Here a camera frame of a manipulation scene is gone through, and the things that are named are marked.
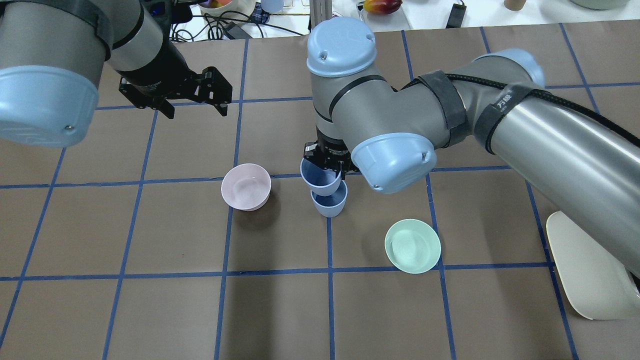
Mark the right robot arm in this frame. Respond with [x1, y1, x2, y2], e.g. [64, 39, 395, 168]
[304, 17, 640, 275]

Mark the black braided cable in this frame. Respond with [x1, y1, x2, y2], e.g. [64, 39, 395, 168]
[400, 74, 640, 148]

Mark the pink bowl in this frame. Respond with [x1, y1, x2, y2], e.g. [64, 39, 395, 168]
[221, 163, 272, 212]

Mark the mint green bowl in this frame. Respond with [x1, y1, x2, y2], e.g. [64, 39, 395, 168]
[384, 218, 442, 274]

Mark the blue cup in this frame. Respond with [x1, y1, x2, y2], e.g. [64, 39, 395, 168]
[310, 180, 349, 218]
[299, 158, 342, 197]

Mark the cardboard tube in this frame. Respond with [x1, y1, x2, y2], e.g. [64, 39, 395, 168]
[503, 0, 527, 12]

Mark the red apple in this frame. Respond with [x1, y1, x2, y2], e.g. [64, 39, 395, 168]
[362, 0, 403, 15]

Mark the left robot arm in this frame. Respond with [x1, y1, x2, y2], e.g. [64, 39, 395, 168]
[0, 0, 233, 148]

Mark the black power adapter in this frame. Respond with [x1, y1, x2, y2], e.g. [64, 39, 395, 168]
[445, 3, 467, 28]

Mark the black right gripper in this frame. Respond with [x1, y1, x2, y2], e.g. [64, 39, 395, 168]
[303, 135, 357, 173]

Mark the cream white toaster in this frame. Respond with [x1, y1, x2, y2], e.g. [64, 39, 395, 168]
[545, 210, 640, 321]

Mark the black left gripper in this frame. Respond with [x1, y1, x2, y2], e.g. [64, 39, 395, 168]
[118, 42, 233, 119]

